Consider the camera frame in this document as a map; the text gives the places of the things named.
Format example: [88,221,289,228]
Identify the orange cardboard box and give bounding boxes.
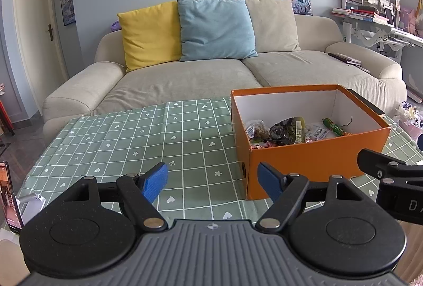
[230,84,392,201]

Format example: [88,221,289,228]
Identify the stack of books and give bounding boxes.
[332,7,389,24]

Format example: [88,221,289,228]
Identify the beige pillow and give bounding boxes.
[232,0,302,53]

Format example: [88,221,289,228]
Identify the clear packet with green edge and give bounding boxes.
[246,120,270,143]

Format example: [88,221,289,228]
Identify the green checked tablecloth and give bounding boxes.
[16,97,423,220]

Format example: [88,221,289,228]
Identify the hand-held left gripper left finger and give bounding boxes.
[58,162,169,233]

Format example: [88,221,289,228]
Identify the silver foil snack packet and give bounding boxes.
[306,123,331,141]

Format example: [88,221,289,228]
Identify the yellow pillow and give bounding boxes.
[117,1,183,72]

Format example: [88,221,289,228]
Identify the black notebook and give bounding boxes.
[347,89,385,118]

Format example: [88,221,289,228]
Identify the white plastic bag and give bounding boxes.
[395,101,423,128]

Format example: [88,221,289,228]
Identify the green stick snack packet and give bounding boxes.
[323,118,346,136]

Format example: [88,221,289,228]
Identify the white shelf with books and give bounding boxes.
[332,0,423,62]

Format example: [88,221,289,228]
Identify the beige sofa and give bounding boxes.
[42,3,407,141]

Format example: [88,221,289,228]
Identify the dark snack packet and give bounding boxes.
[269,117,305,144]

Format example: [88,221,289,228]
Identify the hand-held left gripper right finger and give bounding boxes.
[256,162,364,234]

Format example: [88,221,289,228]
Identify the red chair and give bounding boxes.
[0,84,15,136]

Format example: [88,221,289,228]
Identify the white phone stand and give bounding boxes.
[18,193,46,217]

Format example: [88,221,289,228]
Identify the smartphone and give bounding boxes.
[0,161,24,234]

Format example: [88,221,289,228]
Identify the white door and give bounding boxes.
[13,0,70,115]

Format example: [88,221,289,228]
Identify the dark book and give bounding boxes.
[328,52,371,73]

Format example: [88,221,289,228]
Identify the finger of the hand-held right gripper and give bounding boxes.
[357,149,423,179]

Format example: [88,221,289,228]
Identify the light blue pillow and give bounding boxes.
[177,0,259,62]

